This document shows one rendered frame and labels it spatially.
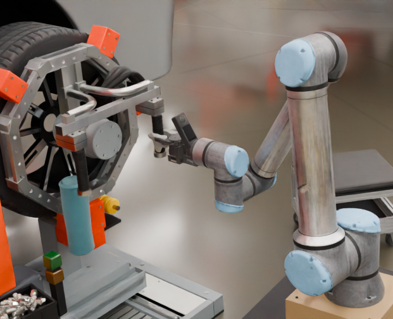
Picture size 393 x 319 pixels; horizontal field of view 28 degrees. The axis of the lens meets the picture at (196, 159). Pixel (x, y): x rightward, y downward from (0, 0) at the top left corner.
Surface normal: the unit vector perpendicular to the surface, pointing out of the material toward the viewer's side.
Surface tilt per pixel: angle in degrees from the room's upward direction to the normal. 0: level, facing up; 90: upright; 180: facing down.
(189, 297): 0
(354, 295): 68
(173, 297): 0
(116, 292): 90
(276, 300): 0
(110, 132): 90
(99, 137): 90
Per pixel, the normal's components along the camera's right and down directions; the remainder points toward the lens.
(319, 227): 0.00, 0.32
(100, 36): -0.58, -0.24
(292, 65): -0.70, 0.18
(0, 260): 0.75, 0.23
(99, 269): -0.07, -0.91
